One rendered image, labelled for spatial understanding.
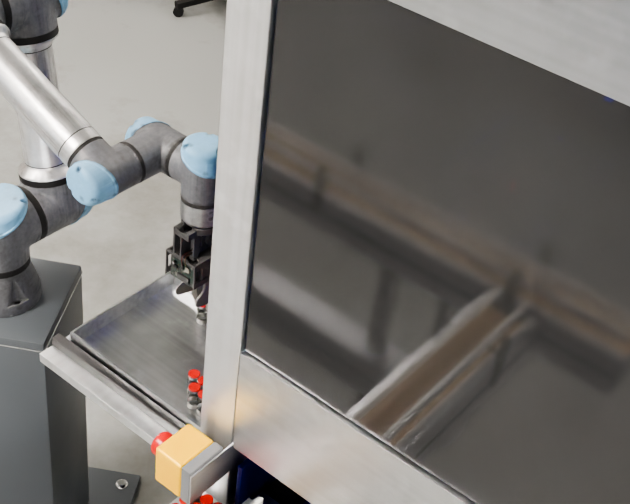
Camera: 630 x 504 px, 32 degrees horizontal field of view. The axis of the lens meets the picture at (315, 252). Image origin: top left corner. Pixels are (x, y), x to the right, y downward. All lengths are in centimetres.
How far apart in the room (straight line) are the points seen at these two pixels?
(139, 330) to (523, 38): 117
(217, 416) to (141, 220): 216
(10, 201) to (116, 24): 291
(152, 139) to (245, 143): 53
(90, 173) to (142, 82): 278
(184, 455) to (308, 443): 20
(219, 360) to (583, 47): 77
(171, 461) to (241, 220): 42
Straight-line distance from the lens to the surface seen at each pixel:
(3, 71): 188
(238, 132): 132
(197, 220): 184
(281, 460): 159
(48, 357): 199
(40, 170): 215
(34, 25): 202
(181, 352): 199
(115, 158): 179
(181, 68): 464
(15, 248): 213
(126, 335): 202
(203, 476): 164
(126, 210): 379
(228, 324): 151
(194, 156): 177
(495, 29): 105
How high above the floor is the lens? 226
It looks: 38 degrees down
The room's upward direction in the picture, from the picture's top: 8 degrees clockwise
